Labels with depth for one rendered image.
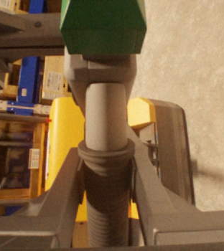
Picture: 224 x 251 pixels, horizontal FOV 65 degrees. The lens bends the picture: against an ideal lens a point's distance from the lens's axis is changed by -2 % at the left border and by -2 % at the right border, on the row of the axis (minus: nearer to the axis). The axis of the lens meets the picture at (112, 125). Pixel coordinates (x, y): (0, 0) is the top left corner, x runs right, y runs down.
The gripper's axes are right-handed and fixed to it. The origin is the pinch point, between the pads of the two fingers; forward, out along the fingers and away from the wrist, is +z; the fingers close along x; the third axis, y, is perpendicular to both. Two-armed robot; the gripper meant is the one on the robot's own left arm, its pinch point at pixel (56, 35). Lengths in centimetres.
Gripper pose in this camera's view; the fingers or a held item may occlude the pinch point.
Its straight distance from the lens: 19.3
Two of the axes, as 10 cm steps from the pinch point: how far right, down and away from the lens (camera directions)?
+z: 10.0, -0.1, 0.2
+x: 0.2, -2.4, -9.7
